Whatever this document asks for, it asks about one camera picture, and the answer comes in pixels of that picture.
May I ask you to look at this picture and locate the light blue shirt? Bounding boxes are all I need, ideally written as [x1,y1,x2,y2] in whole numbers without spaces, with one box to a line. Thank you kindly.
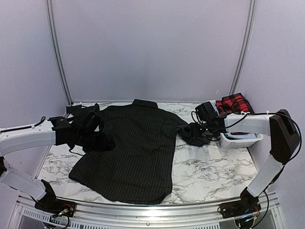
[224,132,257,140]

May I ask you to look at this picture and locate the red black plaid shirt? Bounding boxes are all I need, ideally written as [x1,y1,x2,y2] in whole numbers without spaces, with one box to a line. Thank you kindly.
[215,93,254,114]

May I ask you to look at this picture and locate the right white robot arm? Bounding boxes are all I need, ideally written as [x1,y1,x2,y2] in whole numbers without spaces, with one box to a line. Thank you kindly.
[194,101,302,217]

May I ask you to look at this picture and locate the aluminium frame post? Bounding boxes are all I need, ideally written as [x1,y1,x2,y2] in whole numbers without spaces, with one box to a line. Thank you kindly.
[46,0,73,105]
[228,0,256,94]

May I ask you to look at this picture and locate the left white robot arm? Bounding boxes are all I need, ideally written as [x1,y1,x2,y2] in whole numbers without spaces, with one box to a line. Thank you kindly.
[0,111,115,216]

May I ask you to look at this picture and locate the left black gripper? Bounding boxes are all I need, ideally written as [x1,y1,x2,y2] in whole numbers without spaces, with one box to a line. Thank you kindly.
[75,131,116,153]

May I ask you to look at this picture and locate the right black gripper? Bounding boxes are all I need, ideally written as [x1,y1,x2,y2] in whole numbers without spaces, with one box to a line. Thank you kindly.
[191,122,217,139]

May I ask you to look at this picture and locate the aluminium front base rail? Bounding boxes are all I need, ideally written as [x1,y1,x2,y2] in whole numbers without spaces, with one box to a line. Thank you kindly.
[7,192,287,229]

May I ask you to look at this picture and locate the black pinstriped long sleeve shirt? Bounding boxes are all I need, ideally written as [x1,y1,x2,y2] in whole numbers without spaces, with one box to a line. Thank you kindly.
[69,99,209,205]

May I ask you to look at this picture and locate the white plastic laundry basket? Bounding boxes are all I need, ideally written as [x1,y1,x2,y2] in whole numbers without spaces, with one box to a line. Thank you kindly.
[204,100,264,150]

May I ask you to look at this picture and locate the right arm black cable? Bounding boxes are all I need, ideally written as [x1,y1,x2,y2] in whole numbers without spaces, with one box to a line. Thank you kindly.
[190,97,302,210]

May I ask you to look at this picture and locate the left aluminium frame post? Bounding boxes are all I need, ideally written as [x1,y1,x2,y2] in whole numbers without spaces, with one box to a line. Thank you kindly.
[46,0,73,105]

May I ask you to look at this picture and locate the right aluminium frame post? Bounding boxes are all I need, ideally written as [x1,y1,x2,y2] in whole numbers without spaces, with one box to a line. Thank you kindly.
[228,0,256,94]

